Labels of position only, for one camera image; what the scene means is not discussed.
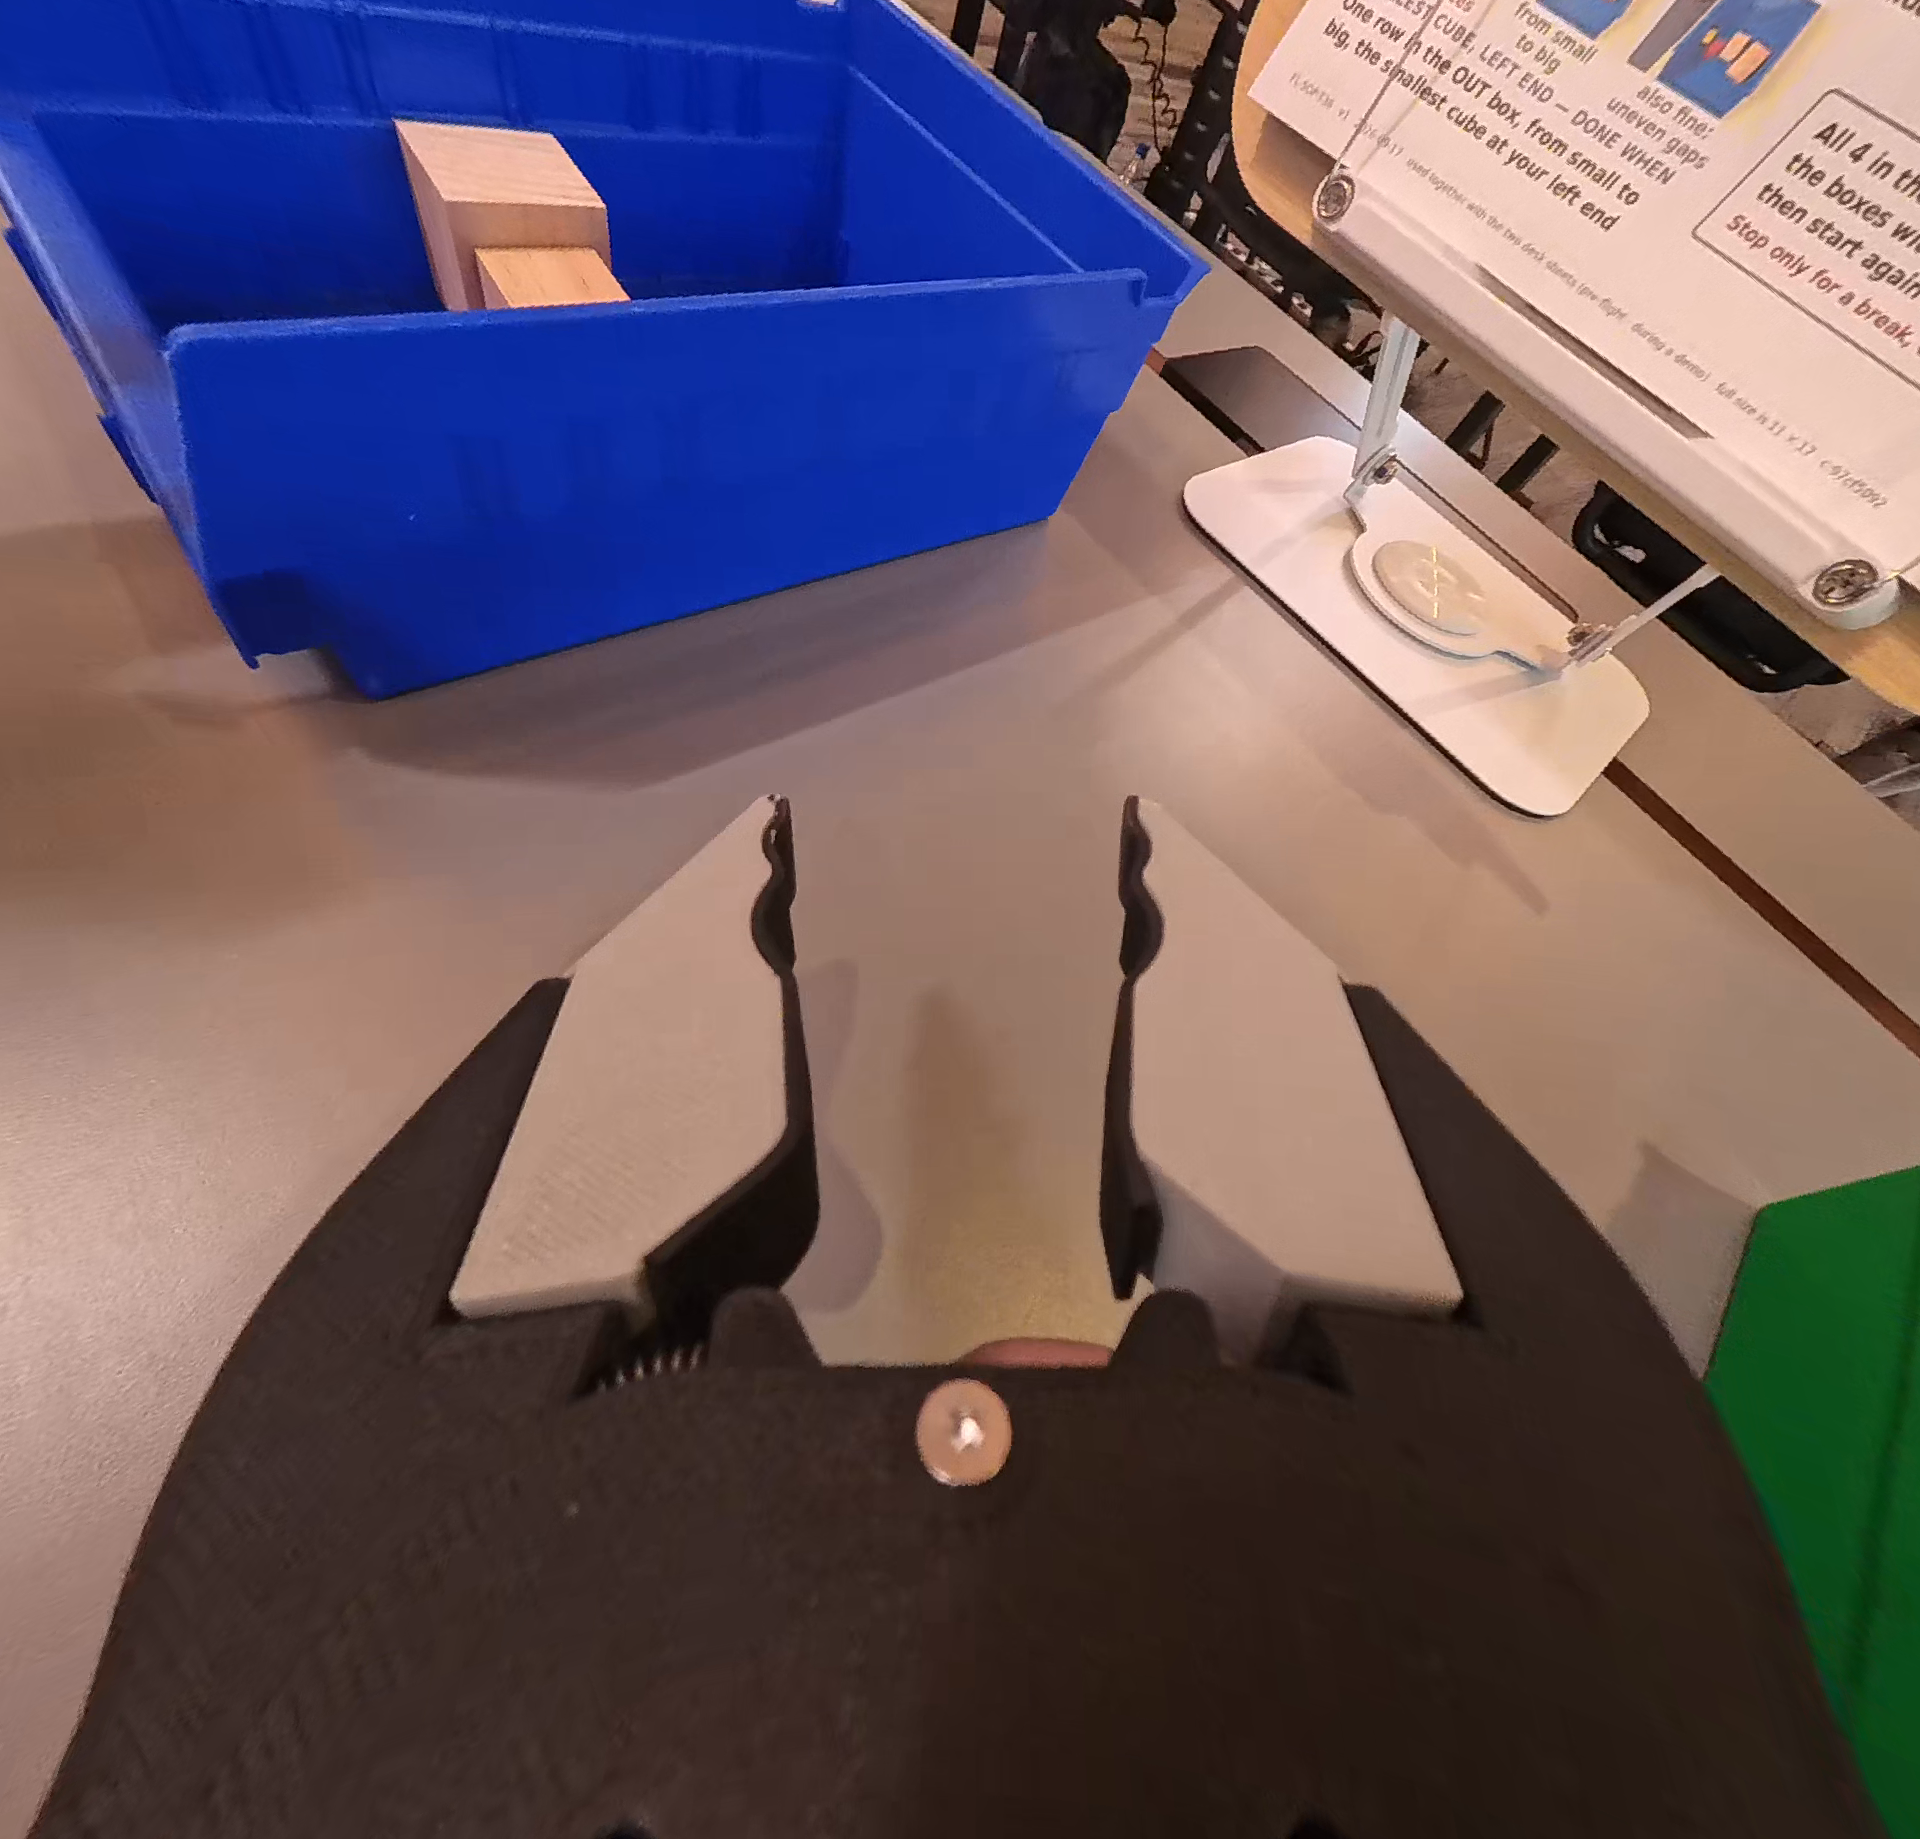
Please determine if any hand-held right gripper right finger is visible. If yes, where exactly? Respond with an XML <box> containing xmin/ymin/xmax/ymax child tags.
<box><xmin>1097</xmin><ymin>795</ymin><xmax>1463</xmax><ymax>1362</ymax></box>

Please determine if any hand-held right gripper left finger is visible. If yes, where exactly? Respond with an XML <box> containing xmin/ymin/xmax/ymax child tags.
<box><xmin>449</xmin><ymin>795</ymin><xmax>823</xmax><ymax>1323</ymax></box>

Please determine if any green plastic bin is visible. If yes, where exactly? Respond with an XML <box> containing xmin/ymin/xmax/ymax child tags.
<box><xmin>1702</xmin><ymin>1166</ymin><xmax>1920</xmax><ymax>1839</ymax></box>

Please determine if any blue plastic bin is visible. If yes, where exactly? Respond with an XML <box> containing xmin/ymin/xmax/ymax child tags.
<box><xmin>0</xmin><ymin>0</ymin><xmax>1211</xmax><ymax>701</ymax></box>

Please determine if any medium wooden cube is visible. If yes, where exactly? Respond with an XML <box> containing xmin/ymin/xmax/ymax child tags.
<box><xmin>475</xmin><ymin>246</ymin><xmax>632</xmax><ymax>309</ymax></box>

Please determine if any large wooden cube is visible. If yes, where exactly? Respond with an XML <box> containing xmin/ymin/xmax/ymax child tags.
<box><xmin>394</xmin><ymin>120</ymin><xmax>613</xmax><ymax>313</ymax></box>

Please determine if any grey desk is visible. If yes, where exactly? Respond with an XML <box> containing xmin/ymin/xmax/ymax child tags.
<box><xmin>0</xmin><ymin>0</ymin><xmax>1920</xmax><ymax>1780</ymax></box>

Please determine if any wooden document stand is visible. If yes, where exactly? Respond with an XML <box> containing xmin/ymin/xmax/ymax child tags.
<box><xmin>1182</xmin><ymin>0</ymin><xmax>1920</xmax><ymax>820</ymax></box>

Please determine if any black phone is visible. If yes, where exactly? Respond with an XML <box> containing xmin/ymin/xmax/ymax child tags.
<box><xmin>1161</xmin><ymin>346</ymin><xmax>1325</xmax><ymax>456</ymax></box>

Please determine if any printed instruction sheet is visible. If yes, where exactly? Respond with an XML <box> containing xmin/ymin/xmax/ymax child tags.
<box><xmin>1247</xmin><ymin>0</ymin><xmax>1920</xmax><ymax>437</ymax></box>

